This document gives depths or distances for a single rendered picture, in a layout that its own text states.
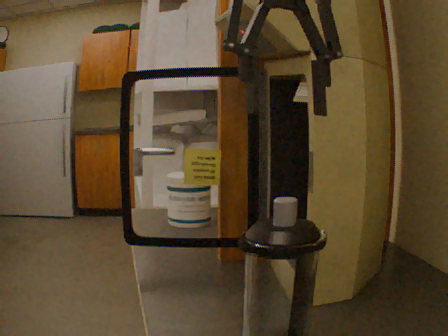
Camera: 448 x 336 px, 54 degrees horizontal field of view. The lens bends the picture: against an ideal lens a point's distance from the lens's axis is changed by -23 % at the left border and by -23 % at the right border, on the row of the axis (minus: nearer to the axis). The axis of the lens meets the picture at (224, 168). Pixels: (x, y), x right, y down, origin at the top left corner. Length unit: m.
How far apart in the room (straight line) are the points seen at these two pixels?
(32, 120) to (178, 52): 3.79
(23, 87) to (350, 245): 5.20
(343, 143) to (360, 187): 0.09
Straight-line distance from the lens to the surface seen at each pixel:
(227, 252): 1.30
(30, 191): 5.95
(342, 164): 0.94
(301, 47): 0.91
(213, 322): 0.93
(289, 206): 0.63
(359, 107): 0.95
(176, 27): 2.27
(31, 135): 5.87
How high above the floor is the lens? 1.33
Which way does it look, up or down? 8 degrees down
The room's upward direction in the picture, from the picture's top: straight up
